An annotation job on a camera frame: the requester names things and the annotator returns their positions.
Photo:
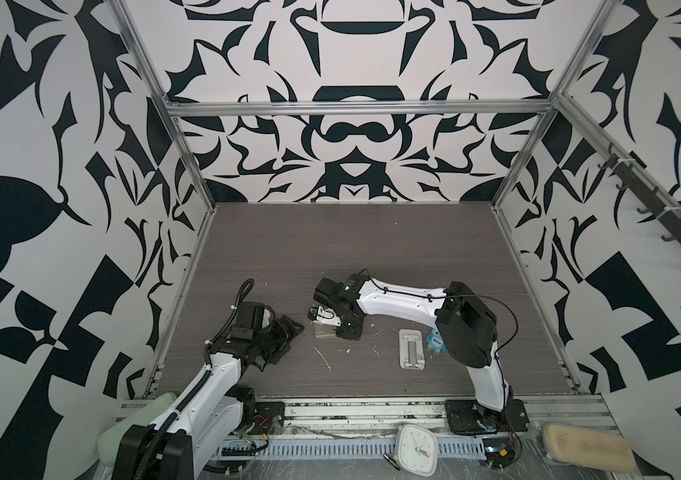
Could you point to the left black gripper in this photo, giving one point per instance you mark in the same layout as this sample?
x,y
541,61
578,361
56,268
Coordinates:
x,y
284,332

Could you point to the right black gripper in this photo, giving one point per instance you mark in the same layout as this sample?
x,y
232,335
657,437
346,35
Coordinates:
x,y
348,335

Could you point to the white remote control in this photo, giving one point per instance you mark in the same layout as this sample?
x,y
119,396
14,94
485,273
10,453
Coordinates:
x,y
323,331

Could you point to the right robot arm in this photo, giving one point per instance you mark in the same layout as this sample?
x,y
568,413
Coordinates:
x,y
466,326

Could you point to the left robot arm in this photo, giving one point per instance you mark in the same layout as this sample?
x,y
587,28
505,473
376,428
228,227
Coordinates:
x,y
179,442

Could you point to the silver metal phone stand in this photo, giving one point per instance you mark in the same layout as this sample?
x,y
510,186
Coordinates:
x,y
411,356

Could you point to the blue owl toy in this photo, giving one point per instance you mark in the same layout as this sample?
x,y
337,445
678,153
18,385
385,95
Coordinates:
x,y
434,342

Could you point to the white square clock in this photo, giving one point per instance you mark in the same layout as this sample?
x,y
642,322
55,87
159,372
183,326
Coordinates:
x,y
416,450

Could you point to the black marker pen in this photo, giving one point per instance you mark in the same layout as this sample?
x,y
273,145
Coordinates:
x,y
391,462

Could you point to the small circuit board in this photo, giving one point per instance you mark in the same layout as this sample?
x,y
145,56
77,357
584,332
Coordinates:
x,y
500,453

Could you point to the beige sponge pad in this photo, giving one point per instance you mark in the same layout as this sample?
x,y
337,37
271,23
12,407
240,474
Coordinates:
x,y
582,447

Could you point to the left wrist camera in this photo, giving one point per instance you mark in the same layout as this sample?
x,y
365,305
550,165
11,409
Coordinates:
x,y
254,316

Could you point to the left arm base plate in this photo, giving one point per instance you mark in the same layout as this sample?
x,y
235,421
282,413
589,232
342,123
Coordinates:
x,y
266,417

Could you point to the white slotted cable duct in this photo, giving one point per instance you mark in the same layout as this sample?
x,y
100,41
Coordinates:
x,y
344,449

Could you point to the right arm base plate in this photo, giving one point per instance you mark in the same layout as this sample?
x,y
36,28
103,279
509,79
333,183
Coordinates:
x,y
468,418

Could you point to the black wall hook rack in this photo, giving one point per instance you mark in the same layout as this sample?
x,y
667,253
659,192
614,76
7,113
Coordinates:
x,y
656,203

